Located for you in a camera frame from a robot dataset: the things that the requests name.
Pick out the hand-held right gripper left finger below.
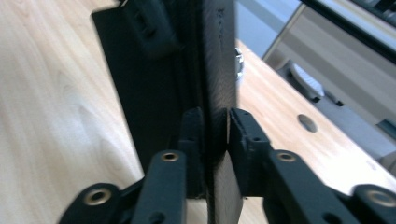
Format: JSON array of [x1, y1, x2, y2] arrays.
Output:
[[177, 106, 207, 200]]

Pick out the grey oval footrest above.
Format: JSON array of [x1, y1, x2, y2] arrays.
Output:
[[288, 61, 326, 104]]

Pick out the black case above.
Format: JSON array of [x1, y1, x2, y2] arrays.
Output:
[[91, 0, 245, 224]]

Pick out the dark round table grommet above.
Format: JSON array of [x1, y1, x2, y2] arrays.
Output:
[[297, 113, 318, 133]]

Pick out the light wooden desk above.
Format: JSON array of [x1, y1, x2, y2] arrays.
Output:
[[262, 2, 396, 129]]

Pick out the black horizontal bar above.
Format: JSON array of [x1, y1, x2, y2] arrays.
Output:
[[299, 0, 396, 66]]

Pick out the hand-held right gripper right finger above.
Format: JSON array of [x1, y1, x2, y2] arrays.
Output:
[[228, 106, 273, 199]]

